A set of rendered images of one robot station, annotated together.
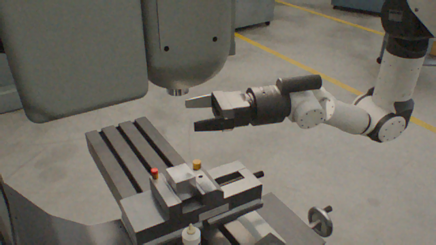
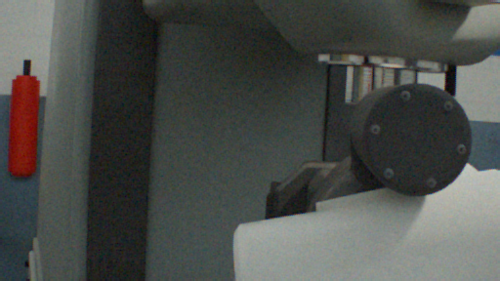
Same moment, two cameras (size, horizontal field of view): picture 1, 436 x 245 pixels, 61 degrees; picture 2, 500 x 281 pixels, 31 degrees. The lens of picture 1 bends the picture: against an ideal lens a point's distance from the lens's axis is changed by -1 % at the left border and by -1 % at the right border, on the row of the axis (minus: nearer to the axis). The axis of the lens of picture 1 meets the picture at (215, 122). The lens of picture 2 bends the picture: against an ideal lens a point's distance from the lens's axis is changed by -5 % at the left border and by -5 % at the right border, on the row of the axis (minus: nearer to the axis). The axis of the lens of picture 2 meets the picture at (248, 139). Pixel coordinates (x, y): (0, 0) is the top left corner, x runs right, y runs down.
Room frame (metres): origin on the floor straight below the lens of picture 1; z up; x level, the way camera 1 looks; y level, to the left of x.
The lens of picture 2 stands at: (0.80, -0.51, 1.28)
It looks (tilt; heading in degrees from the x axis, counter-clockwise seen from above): 3 degrees down; 107
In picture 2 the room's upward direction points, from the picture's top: 3 degrees clockwise
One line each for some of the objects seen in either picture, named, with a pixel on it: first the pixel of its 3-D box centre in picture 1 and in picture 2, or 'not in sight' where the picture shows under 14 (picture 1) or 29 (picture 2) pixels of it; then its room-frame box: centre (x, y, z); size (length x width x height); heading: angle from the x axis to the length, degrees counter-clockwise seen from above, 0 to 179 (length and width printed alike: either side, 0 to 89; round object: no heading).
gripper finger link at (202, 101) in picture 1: (197, 101); not in sight; (0.77, 0.04, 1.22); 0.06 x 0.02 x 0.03; 104
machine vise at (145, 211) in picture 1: (193, 195); not in sight; (0.73, 0.06, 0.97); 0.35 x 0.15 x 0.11; 119
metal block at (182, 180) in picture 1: (181, 182); not in sight; (0.71, 0.08, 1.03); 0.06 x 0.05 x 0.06; 29
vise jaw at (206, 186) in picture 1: (201, 182); not in sight; (0.74, 0.03, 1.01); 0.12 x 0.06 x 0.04; 29
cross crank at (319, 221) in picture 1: (313, 225); not in sight; (0.96, -0.35, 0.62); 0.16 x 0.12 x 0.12; 121
